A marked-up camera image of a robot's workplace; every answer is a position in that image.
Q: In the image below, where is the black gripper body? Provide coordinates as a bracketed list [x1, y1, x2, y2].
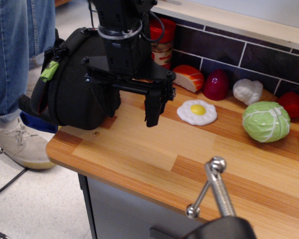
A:
[81, 32, 175, 101]

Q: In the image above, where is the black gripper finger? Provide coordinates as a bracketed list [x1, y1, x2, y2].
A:
[145, 90, 166, 127]
[92, 84, 121, 118]

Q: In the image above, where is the black zipper bag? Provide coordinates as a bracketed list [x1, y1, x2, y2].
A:
[18, 27, 109, 130]

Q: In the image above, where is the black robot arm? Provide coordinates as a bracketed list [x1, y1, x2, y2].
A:
[82, 0, 176, 127]

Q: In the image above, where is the green zipper pull tag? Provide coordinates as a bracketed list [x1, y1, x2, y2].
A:
[40, 60, 59, 83]

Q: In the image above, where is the blue object under bag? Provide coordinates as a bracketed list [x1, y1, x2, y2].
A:
[20, 112, 58, 133]

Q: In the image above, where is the red lid plastic jar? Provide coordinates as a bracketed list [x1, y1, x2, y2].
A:
[150, 18, 176, 69]

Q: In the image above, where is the toy salmon slice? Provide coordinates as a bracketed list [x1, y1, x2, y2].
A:
[173, 65, 205, 93]

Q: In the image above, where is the toy fried egg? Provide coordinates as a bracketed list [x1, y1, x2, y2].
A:
[176, 100, 217, 126]

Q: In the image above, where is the toy red onion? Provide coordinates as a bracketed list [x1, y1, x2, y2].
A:
[202, 69, 229, 101]

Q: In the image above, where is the metal clamp screw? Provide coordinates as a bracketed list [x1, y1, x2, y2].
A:
[185, 156, 236, 219]

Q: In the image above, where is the toy white cauliflower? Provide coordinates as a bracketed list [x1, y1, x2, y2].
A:
[233, 79, 263, 105]

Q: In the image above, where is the beige sneaker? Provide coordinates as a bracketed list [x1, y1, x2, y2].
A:
[0, 117, 55, 170]

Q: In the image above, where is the blue jeans leg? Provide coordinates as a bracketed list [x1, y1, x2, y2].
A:
[0, 0, 55, 122]

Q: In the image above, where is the toy green cabbage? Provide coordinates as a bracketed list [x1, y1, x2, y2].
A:
[242, 101, 291, 143]

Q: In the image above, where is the grey table cabinet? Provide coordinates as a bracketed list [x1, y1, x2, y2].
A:
[78, 174, 202, 239]

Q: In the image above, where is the toy red pepper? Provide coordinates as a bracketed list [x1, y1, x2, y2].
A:
[277, 92, 299, 118]

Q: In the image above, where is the black clamp body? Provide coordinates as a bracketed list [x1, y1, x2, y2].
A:
[183, 216, 257, 239]

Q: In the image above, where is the black floor cable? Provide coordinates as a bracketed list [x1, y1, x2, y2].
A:
[0, 143, 29, 199]

